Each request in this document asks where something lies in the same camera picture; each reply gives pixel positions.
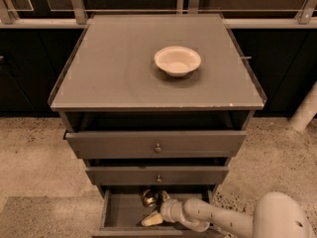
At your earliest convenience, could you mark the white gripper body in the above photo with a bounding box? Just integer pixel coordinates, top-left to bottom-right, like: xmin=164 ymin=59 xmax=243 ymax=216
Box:
xmin=160 ymin=199 xmax=185 ymax=223

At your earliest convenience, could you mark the orange soda can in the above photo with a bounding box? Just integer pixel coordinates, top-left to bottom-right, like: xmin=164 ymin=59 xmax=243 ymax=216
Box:
xmin=142 ymin=188 xmax=158 ymax=207

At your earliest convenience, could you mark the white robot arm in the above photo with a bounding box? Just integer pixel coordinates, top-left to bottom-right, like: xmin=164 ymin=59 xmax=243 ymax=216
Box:
xmin=142 ymin=191 xmax=316 ymax=238

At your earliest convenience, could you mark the middle grey drawer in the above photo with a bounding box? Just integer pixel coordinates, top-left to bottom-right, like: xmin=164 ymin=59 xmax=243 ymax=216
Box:
xmin=86 ymin=166 xmax=229 ymax=185

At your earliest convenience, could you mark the grey drawer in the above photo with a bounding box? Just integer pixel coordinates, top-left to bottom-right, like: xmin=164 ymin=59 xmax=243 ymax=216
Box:
xmin=86 ymin=166 xmax=229 ymax=185
xmin=91 ymin=189 xmax=225 ymax=238
xmin=65 ymin=130 xmax=246 ymax=159

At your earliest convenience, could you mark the bottom grey drawer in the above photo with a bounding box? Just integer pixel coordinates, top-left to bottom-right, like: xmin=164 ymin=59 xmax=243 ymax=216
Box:
xmin=91 ymin=189 xmax=225 ymax=238

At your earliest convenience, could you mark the grey drawer cabinet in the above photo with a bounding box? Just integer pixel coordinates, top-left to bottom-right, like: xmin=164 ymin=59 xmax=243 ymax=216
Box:
xmin=48 ymin=13 xmax=267 ymax=238

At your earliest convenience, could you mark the top grey drawer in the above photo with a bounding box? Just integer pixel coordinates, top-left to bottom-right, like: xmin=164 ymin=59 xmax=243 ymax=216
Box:
xmin=65 ymin=130 xmax=246 ymax=159

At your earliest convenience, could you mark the white paper bowl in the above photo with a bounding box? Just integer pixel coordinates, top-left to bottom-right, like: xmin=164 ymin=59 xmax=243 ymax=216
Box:
xmin=155 ymin=46 xmax=201 ymax=77

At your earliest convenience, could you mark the white pipe leg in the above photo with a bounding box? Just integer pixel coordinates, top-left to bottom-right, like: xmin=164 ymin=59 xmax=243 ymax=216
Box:
xmin=289 ymin=82 xmax=317 ymax=132

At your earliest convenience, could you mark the metal railing frame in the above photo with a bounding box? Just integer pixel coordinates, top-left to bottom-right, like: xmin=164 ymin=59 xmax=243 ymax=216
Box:
xmin=0 ymin=0 xmax=317 ymax=29

